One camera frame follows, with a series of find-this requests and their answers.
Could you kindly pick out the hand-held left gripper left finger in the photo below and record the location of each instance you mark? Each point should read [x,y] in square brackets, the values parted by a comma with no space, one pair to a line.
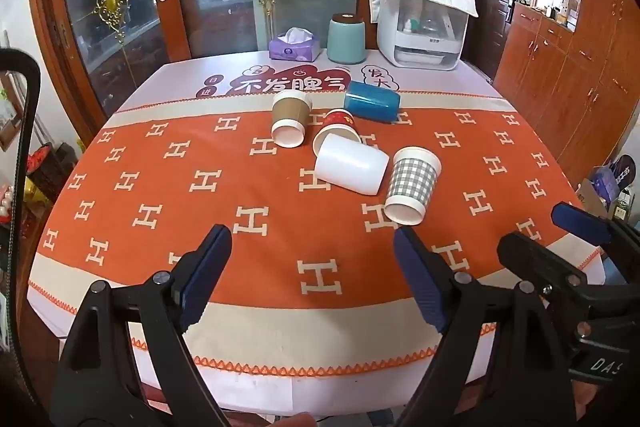
[212,257]

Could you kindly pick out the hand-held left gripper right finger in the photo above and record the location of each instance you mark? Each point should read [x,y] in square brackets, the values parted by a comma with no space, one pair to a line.
[415,262]

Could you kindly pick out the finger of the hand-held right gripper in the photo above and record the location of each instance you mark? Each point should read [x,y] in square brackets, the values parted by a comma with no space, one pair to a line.
[537,263]
[582,222]

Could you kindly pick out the grey checked paper cup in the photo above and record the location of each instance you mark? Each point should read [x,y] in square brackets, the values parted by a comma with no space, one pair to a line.
[413,184]

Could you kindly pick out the plain white paper cup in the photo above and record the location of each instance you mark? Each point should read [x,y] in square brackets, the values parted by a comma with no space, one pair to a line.
[350,163]

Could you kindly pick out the red patterned paper cup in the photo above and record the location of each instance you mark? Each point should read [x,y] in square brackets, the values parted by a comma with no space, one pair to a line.
[340,122]

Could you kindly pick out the brown sleeved paper cup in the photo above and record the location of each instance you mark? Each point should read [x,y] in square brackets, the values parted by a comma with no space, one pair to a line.
[289,117]

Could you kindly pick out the blue paper cup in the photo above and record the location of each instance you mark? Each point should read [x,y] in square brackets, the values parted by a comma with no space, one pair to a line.
[371,101]

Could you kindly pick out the cardboard box with blue items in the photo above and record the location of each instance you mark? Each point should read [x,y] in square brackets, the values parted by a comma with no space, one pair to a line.
[607,184]

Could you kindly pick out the orange patterned tablecloth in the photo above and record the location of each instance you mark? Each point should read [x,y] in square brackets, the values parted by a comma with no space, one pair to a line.
[200,207]
[200,74]

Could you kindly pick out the wooden shelf cabinet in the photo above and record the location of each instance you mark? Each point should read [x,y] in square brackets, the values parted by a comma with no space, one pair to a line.
[575,67]

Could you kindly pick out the red and black clutter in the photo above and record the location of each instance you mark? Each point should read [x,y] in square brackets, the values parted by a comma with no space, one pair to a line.
[47,167]

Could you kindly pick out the white countertop appliance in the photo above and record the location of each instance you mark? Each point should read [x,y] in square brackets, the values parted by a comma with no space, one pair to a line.
[425,42]

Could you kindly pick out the purple tissue box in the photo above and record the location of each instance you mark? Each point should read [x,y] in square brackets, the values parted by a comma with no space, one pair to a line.
[294,47]

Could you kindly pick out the teal canister with brown lid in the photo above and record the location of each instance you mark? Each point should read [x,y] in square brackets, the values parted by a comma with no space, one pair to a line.
[346,39]

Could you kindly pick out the dark wooden entrance door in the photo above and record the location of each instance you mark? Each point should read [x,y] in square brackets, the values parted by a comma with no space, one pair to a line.
[492,7]

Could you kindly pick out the black curved frame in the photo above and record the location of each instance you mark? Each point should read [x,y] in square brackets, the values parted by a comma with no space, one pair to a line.
[25,117]

